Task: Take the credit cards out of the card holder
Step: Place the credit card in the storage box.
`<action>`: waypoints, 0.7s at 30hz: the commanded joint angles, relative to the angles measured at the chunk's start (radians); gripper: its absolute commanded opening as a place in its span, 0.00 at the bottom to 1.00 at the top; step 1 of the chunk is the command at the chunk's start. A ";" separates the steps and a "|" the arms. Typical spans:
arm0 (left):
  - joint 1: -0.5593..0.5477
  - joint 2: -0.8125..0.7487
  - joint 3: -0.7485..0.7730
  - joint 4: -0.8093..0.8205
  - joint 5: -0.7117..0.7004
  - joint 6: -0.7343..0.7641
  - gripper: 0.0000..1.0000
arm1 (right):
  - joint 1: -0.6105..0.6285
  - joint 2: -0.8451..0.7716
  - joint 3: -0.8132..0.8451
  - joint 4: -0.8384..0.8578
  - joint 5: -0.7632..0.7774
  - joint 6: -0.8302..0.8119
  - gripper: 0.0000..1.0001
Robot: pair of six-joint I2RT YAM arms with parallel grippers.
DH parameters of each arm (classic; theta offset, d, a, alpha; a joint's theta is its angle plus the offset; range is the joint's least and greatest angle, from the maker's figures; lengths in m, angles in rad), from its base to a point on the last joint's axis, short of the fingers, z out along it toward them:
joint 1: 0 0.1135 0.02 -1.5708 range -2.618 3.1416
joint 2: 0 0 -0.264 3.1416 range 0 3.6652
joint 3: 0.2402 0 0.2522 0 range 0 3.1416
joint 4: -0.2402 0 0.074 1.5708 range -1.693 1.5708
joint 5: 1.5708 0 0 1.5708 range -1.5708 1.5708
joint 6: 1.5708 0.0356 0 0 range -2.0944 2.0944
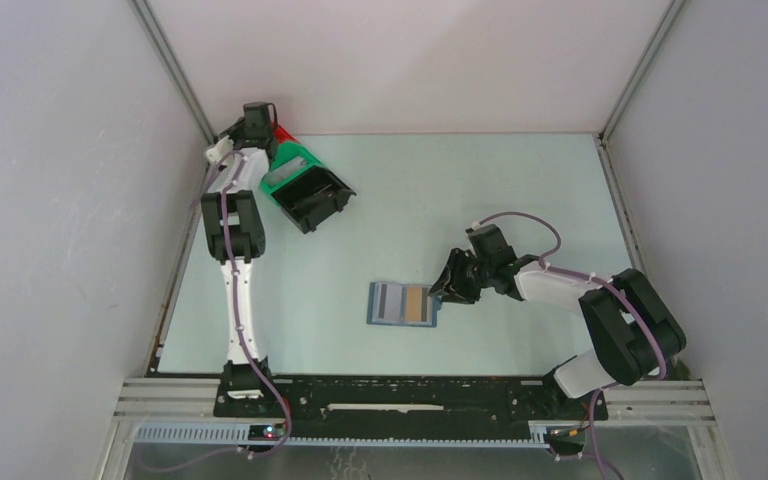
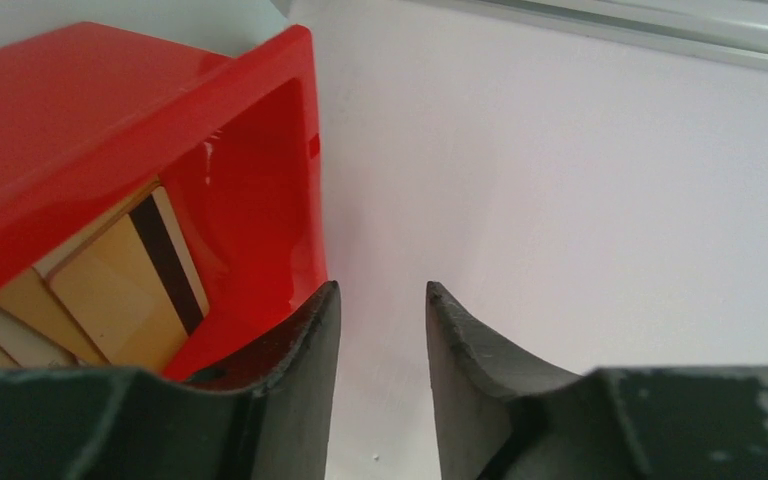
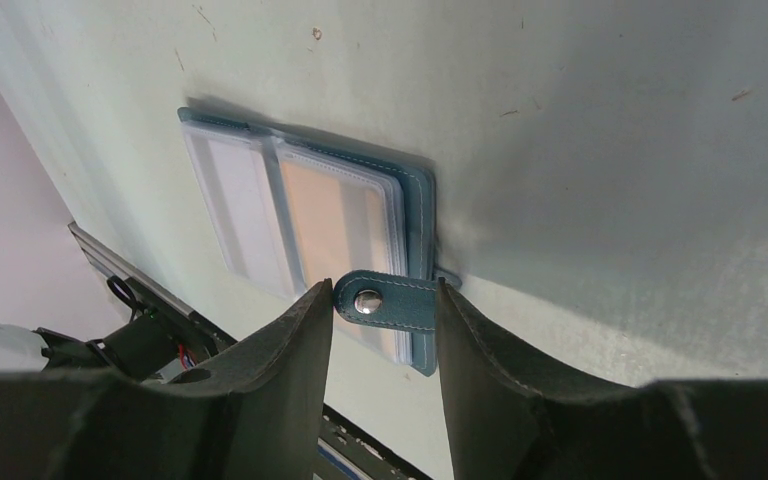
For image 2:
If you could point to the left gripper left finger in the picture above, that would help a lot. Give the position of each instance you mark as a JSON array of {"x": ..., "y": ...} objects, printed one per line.
[{"x": 263, "y": 412}]

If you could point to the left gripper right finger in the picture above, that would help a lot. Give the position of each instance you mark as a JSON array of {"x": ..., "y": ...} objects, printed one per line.
[{"x": 503, "y": 413}]

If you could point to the orange card in red bin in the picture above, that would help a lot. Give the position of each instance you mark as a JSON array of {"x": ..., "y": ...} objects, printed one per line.
[{"x": 129, "y": 280}]

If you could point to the white card in red bin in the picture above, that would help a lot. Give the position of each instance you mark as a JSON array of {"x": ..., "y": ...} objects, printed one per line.
[{"x": 29, "y": 348}]

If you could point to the tan card in red bin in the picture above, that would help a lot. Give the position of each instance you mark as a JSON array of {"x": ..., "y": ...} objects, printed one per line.
[{"x": 28, "y": 298}]

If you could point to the red plastic bin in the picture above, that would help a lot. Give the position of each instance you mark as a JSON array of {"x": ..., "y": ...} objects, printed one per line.
[{"x": 90, "y": 113}]

